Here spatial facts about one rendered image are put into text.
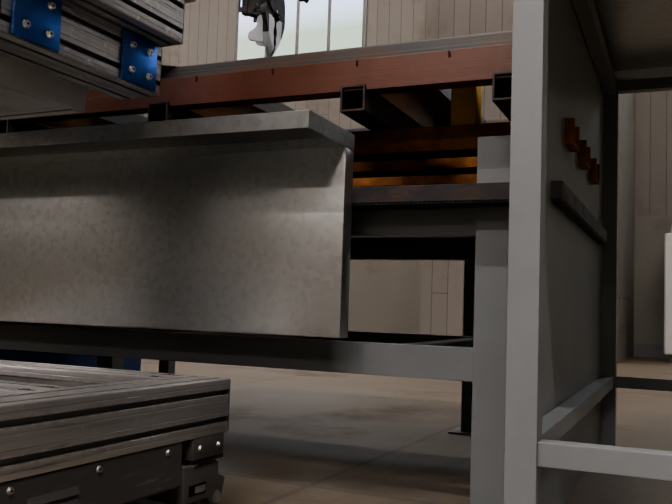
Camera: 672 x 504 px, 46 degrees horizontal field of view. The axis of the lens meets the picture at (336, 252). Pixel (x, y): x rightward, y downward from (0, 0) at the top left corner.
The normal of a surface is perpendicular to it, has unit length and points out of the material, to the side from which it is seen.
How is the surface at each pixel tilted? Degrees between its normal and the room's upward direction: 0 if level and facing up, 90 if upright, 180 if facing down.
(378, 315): 90
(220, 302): 90
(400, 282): 90
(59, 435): 90
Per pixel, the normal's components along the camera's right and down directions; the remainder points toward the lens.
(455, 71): -0.40, -0.07
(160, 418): 0.90, 0.00
